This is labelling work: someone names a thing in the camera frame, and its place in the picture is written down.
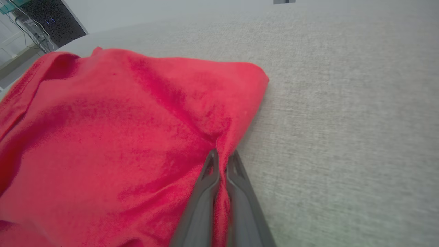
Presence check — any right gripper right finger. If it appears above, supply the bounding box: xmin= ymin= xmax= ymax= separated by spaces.
xmin=225 ymin=150 xmax=277 ymax=247

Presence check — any grey partition bottom rail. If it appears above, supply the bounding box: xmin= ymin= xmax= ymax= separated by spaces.
xmin=0 ymin=45 xmax=45 ymax=81

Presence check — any black computer case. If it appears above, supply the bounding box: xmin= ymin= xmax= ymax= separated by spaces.
xmin=21 ymin=0 xmax=88 ymax=48

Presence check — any black power cable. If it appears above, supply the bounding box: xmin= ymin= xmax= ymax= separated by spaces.
xmin=7 ymin=0 xmax=57 ymax=52

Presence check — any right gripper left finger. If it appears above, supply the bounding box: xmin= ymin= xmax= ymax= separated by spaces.
xmin=169 ymin=149 xmax=221 ymax=247

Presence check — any red basketball jersey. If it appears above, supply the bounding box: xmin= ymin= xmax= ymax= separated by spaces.
xmin=0 ymin=47 xmax=270 ymax=247

